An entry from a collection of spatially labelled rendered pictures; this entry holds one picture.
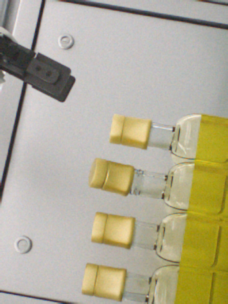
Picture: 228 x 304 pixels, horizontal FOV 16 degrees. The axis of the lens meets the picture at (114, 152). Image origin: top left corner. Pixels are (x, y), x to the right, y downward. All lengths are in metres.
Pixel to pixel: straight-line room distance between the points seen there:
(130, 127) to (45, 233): 0.19
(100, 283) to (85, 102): 0.30
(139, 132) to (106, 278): 0.17
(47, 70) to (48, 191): 0.23
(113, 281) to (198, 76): 0.35
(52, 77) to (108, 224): 0.17
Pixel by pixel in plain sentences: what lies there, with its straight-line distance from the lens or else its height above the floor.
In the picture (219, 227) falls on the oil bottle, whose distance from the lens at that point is 0.87.
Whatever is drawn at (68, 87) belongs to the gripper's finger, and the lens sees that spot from 0.90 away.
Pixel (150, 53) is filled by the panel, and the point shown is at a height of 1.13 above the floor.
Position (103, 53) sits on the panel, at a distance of 1.10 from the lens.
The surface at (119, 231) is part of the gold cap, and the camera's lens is 0.87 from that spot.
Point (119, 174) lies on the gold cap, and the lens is 0.89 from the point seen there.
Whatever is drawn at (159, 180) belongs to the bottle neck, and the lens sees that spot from 0.89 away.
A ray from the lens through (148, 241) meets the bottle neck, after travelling 0.88.
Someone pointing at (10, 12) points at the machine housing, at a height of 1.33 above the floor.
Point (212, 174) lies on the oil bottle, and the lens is 0.89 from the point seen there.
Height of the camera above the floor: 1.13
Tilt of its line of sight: 1 degrees up
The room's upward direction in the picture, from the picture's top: 80 degrees counter-clockwise
